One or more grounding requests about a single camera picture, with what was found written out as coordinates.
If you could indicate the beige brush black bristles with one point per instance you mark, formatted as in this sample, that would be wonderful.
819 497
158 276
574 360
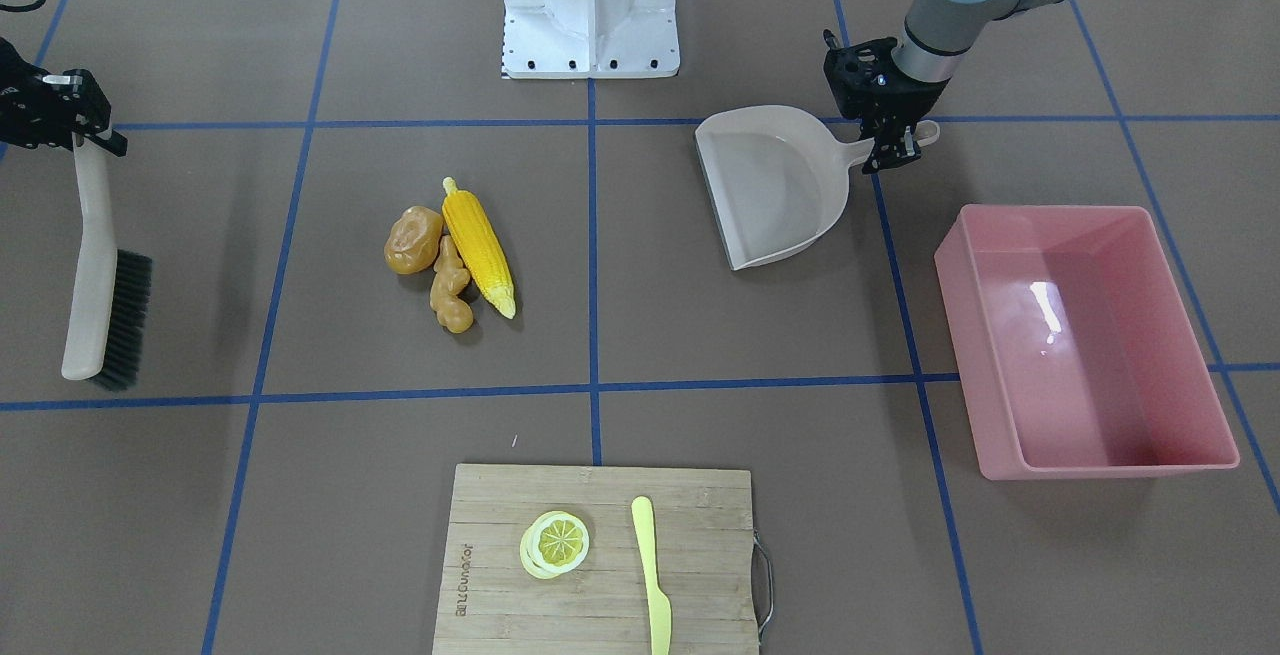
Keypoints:
112 287

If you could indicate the yellow toy corn cob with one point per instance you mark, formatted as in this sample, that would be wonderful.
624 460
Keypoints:
479 246

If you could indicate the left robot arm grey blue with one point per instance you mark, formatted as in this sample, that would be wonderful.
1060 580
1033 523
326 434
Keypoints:
937 34

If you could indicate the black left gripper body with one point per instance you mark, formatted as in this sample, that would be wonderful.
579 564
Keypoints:
905 95

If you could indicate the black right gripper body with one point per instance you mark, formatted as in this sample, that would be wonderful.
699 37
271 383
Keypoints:
38 115

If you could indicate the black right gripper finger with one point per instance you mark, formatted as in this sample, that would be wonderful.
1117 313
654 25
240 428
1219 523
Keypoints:
112 142

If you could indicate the yellow lemon slices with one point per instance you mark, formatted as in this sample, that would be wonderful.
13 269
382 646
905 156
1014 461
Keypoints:
555 544

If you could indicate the beige dustpan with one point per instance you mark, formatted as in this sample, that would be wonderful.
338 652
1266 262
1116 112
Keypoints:
778 178

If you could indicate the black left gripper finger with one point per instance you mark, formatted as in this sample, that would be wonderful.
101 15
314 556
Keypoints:
894 146

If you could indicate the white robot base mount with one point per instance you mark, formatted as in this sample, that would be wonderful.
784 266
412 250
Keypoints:
554 39

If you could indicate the bamboo cutting board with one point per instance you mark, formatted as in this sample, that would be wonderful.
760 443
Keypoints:
704 558

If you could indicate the pink plastic bin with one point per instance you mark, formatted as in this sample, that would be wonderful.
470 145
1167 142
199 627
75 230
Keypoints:
1074 349

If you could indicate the brown toy potato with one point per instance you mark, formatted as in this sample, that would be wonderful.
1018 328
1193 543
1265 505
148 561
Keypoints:
413 241

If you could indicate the yellow plastic knife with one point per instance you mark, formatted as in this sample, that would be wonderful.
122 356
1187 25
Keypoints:
660 612

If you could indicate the tan toy ginger root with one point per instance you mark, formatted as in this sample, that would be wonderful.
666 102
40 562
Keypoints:
451 277

